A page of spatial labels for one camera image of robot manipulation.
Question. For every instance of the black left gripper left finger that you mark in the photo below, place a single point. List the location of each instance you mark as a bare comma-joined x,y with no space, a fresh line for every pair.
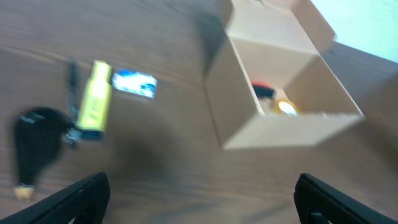
84,201

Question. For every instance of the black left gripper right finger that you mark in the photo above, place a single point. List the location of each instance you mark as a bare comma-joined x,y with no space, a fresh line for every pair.
319,203

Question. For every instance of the yellow tape roll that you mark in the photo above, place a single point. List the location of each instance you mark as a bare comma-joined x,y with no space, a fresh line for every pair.
284,106

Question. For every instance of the red black stapler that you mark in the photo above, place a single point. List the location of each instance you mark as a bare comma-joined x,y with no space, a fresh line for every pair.
263,90

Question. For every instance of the white blue staples box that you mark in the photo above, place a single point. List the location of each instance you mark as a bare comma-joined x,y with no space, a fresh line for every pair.
134,82

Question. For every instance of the black ballpoint pen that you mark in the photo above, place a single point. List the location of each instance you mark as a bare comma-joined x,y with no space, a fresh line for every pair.
73,134

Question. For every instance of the black glossy tape dispenser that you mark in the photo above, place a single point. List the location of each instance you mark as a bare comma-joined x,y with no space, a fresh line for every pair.
37,135

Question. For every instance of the yellow highlighter marker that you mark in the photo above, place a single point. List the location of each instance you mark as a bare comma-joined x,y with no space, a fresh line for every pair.
94,109

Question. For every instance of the brown cardboard box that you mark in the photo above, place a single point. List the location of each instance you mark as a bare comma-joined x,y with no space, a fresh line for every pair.
279,43

